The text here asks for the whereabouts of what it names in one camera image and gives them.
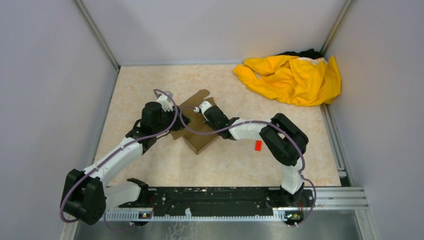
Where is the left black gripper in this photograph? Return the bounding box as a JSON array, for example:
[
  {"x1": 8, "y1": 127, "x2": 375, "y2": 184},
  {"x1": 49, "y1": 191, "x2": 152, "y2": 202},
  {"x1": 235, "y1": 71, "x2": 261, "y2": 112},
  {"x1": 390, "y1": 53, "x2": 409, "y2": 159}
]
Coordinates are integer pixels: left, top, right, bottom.
[{"x1": 154, "y1": 105, "x2": 192, "y2": 135}]

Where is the brown cardboard box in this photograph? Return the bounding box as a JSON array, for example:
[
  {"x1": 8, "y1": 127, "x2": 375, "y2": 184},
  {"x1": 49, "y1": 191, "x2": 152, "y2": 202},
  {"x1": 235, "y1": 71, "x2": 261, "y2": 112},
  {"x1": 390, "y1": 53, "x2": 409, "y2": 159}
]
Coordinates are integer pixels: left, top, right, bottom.
[{"x1": 171, "y1": 89, "x2": 219, "y2": 155}]

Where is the small red block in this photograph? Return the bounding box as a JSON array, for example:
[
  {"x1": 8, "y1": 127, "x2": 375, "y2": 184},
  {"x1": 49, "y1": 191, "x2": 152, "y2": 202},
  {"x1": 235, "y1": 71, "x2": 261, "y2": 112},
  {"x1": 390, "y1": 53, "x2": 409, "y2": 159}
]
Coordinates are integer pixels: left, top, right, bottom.
[{"x1": 254, "y1": 140, "x2": 263, "y2": 152}]

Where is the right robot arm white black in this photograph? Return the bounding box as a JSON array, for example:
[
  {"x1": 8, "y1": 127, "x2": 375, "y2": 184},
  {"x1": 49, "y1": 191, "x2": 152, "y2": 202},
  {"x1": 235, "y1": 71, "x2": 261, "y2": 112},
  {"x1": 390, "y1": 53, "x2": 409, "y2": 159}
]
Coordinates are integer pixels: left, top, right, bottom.
[{"x1": 193, "y1": 100, "x2": 309, "y2": 206}]

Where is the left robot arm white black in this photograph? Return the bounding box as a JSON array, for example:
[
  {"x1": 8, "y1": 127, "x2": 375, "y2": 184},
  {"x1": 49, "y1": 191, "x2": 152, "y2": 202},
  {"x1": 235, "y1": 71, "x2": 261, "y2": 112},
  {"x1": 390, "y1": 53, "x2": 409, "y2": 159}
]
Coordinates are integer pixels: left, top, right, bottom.
[{"x1": 59, "y1": 89, "x2": 190, "y2": 225}]

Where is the yellow cloth garment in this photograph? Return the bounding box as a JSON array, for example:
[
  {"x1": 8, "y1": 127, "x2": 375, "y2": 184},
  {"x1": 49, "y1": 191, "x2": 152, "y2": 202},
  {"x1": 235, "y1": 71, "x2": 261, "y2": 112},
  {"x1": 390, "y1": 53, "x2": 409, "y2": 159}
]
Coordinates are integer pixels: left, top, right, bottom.
[{"x1": 233, "y1": 55, "x2": 342, "y2": 107}]

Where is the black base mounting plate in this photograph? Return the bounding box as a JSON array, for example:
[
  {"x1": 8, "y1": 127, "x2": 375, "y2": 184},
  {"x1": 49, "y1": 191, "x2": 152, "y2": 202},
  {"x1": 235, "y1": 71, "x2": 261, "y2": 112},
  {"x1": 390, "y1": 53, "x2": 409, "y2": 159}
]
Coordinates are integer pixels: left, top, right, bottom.
[{"x1": 120, "y1": 187, "x2": 314, "y2": 218}]

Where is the black cloth behind yellow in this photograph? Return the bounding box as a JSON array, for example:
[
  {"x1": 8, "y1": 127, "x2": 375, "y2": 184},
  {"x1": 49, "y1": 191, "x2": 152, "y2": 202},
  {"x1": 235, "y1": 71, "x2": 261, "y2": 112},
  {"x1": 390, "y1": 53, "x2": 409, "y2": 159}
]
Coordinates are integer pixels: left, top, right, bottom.
[{"x1": 277, "y1": 48, "x2": 324, "y2": 60}]

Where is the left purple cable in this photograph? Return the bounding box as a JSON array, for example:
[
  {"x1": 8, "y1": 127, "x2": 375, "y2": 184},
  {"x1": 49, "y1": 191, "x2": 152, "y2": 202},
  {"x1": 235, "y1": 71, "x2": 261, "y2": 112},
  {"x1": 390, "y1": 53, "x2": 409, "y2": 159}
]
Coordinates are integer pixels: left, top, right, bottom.
[{"x1": 59, "y1": 88, "x2": 180, "y2": 232}]

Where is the purple cable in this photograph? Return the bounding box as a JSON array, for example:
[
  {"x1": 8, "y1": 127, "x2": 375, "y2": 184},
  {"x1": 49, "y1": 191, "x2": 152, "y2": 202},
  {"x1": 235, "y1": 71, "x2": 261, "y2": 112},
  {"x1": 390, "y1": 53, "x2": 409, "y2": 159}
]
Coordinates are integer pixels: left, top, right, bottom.
[
  {"x1": 178, "y1": 105, "x2": 318, "y2": 228},
  {"x1": 59, "y1": 88, "x2": 180, "y2": 232}
]

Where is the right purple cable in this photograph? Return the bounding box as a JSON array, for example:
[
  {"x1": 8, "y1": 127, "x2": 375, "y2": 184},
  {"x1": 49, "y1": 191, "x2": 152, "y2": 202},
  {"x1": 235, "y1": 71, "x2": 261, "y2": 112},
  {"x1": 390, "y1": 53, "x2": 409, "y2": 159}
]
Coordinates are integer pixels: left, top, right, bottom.
[{"x1": 178, "y1": 105, "x2": 318, "y2": 228}]

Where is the aluminium frame rail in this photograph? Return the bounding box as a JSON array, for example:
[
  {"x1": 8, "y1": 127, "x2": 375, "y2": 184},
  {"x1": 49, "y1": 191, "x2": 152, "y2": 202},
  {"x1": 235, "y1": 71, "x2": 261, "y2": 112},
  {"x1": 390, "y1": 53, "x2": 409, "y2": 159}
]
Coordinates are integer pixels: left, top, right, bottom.
[{"x1": 67, "y1": 186, "x2": 370, "y2": 223}]

